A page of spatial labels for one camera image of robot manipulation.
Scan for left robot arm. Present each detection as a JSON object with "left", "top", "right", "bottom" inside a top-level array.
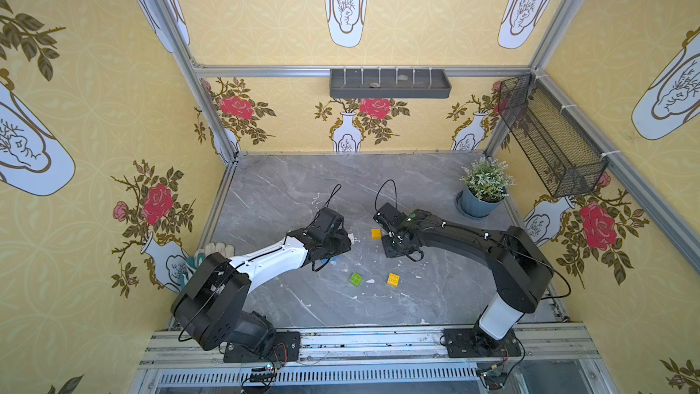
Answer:
[{"left": 171, "top": 207, "right": 352, "bottom": 356}]

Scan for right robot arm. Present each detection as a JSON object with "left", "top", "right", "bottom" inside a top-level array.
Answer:
[{"left": 374, "top": 202, "right": 554, "bottom": 341}]

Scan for yellow lego brick on table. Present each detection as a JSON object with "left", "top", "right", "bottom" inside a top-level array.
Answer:
[{"left": 386, "top": 273, "right": 400, "bottom": 287}]

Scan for flat green lego plate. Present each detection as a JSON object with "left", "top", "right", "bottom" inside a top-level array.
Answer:
[{"left": 349, "top": 273, "right": 364, "bottom": 287}]

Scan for potted green plant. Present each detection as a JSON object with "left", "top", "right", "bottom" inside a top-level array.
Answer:
[{"left": 456, "top": 157, "right": 514, "bottom": 219}]

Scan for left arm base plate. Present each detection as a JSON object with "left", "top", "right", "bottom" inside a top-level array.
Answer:
[{"left": 223, "top": 330, "right": 301, "bottom": 364}]

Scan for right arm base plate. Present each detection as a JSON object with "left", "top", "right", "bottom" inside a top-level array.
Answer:
[{"left": 439, "top": 327, "right": 523, "bottom": 360}]

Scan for work gloves at wall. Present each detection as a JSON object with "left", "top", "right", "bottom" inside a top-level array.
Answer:
[{"left": 187, "top": 242, "right": 235, "bottom": 271}]

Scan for grey wall shelf tray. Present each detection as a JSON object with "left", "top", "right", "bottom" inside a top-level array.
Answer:
[{"left": 329, "top": 67, "right": 452, "bottom": 100}]

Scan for black wire mesh basket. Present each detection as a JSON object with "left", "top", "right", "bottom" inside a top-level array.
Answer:
[{"left": 496, "top": 75, "right": 608, "bottom": 197}]

